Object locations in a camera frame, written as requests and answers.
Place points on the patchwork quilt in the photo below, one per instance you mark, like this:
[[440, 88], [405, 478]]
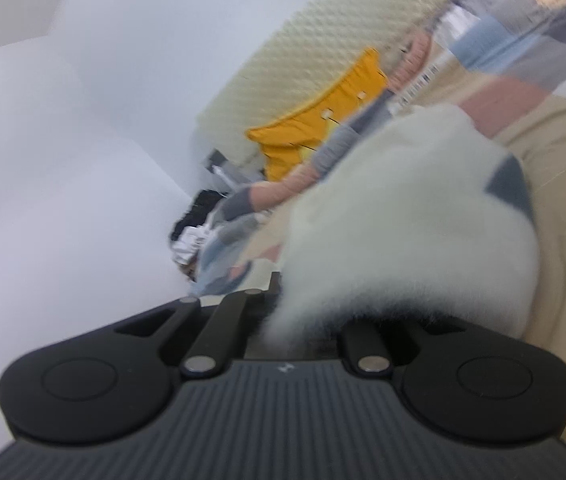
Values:
[[563, 185]]

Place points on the yellow pillow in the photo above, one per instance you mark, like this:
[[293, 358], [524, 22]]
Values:
[[313, 130]]

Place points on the dark bedside object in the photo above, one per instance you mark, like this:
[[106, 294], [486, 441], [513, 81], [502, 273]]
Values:
[[220, 165]]

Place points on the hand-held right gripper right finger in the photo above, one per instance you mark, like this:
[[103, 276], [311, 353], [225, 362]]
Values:
[[368, 345]]

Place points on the black and white clothes pile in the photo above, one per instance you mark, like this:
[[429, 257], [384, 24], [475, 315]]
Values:
[[203, 205]]

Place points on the white striped fuzzy sweater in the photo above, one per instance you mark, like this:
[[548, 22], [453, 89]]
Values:
[[403, 220]]

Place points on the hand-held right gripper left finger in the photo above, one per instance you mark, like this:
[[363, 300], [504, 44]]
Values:
[[228, 320]]

